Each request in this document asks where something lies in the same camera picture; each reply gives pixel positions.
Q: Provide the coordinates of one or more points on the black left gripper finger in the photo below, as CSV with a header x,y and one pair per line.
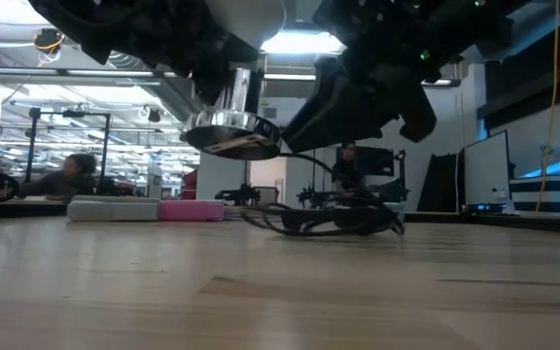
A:
x,y
217,58

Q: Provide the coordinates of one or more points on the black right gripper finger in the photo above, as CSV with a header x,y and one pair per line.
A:
x,y
338,116
416,112

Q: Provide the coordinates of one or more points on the white lightbulb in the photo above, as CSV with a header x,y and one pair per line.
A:
x,y
246,19

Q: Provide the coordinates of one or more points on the chrome lamp socket base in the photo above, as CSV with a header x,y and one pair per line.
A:
x,y
234,124

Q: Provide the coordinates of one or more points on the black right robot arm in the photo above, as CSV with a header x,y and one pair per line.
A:
x,y
430,19

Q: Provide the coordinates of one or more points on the person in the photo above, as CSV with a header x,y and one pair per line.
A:
x,y
66,180
344,170

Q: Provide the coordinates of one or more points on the black monitor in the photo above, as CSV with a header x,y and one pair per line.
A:
x,y
377,161

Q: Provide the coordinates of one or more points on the long ceiling light bar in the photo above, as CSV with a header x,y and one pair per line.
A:
x,y
110,73

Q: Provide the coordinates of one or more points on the black panel board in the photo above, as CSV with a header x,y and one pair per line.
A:
x,y
438,185

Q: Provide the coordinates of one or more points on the white panel board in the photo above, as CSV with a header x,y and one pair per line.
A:
x,y
486,170

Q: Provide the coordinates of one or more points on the beige spiral notebook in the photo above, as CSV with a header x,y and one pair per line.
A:
x,y
236,213

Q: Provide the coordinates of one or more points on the pink and white box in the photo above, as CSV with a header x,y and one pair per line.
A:
x,y
192,211

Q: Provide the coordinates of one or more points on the navy white striped box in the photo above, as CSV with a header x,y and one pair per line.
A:
x,y
552,194

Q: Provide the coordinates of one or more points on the black overhead camera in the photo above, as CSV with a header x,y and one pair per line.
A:
x,y
48,40

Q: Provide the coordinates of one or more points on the black camera rig stand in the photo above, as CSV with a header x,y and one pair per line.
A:
x,y
106,146

